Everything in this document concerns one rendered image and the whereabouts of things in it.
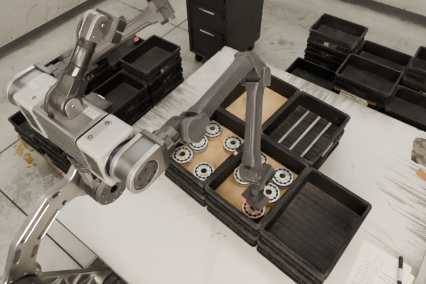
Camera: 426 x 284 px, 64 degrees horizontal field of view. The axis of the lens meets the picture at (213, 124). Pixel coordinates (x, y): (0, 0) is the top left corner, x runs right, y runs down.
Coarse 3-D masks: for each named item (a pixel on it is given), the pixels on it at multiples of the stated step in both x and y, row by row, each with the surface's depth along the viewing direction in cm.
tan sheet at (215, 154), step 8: (224, 128) 184; (224, 136) 181; (184, 144) 178; (216, 144) 177; (208, 152) 174; (216, 152) 174; (224, 152) 174; (200, 160) 171; (208, 160) 171; (216, 160) 171; (192, 168) 168; (216, 168) 168
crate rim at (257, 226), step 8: (272, 144) 164; (240, 152) 162; (288, 152) 161; (232, 160) 159; (224, 168) 156; (304, 168) 155; (216, 176) 153; (208, 184) 150; (208, 192) 151; (216, 192) 148; (288, 192) 148; (224, 200) 145; (280, 200) 145; (232, 208) 143; (272, 208) 143; (240, 216) 142; (264, 216) 140; (256, 224) 138
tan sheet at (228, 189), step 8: (272, 160) 170; (232, 176) 165; (296, 176) 164; (224, 184) 162; (232, 184) 162; (224, 192) 159; (232, 192) 159; (240, 192) 159; (280, 192) 159; (232, 200) 156; (240, 200) 156; (240, 208) 154
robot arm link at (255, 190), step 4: (264, 180) 133; (252, 184) 132; (264, 184) 132; (252, 188) 132; (256, 188) 131; (260, 188) 131; (252, 192) 133; (256, 192) 132; (260, 192) 132; (256, 196) 134
